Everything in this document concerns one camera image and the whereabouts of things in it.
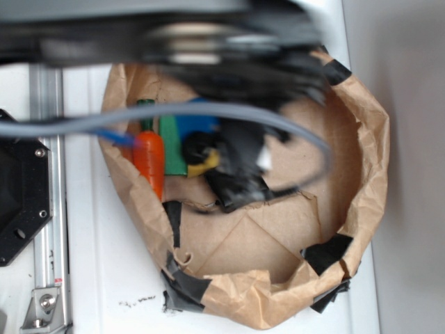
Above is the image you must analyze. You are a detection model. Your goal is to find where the white tray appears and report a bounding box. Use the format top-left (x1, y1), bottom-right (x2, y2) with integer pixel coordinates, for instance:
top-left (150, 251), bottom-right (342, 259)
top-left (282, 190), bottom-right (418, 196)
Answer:
top-left (63, 1), bottom-right (380, 333)

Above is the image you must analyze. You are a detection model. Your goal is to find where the black square block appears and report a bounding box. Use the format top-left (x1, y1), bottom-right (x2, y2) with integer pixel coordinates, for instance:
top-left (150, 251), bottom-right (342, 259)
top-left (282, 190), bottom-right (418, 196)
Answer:
top-left (204, 170), bottom-right (270, 213)

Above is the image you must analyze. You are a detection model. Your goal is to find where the grey cable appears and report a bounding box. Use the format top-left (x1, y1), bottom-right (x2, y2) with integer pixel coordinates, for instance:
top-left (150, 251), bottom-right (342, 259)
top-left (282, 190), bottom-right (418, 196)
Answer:
top-left (0, 102), bottom-right (333, 201)

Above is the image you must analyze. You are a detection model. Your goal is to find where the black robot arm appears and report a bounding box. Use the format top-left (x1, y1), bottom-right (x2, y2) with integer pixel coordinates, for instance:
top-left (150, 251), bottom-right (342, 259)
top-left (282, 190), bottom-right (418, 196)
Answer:
top-left (1, 1), bottom-right (332, 204)

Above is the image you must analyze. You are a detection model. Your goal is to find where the metal corner bracket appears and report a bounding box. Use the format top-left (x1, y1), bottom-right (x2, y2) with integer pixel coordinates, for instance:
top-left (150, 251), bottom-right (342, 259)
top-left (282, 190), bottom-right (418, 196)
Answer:
top-left (19, 287), bottom-right (65, 333)

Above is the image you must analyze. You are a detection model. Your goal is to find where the green block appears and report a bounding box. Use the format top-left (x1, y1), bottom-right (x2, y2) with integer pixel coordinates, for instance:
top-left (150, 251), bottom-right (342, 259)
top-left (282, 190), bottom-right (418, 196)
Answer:
top-left (159, 116), bottom-right (188, 176)

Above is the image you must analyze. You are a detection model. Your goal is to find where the brown paper bag bin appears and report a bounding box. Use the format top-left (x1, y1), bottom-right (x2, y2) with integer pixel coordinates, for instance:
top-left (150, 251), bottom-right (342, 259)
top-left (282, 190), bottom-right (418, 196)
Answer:
top-left (99, 51), bottom-right (390, 330)

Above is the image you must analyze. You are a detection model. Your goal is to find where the aluminium rail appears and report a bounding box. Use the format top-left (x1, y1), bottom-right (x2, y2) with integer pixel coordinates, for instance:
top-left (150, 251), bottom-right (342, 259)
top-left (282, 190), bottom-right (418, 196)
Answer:
top-left (20, 65), bottom-right (73, 333)

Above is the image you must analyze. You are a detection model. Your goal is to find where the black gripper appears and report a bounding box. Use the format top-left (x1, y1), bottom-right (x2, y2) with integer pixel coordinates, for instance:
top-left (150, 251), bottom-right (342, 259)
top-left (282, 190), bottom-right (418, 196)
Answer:
top-left (182, 120), bottom-right (291, 201)

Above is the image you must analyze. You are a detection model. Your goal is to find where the yellow sponge wedge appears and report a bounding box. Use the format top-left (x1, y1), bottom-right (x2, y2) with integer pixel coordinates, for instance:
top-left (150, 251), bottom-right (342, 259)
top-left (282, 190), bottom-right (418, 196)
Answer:
top-left (187, 150), bottom-right (220, 177)

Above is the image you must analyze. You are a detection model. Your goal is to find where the toy carrot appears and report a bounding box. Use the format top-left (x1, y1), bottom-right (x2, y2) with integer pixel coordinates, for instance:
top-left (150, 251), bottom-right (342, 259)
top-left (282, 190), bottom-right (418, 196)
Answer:
top-left (133, 118), bottom-right (165, 200)

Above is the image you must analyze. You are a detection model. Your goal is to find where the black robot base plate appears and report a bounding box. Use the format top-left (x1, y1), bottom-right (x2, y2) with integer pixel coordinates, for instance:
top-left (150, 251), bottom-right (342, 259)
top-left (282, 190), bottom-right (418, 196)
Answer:
top-left (1, 138), bottom-right (51, 267)

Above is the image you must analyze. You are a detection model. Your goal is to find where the blue block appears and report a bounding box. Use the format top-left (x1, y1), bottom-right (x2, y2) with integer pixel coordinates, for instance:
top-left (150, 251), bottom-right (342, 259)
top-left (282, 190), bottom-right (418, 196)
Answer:
top-left (174, 115), bottom-right (220, 144)

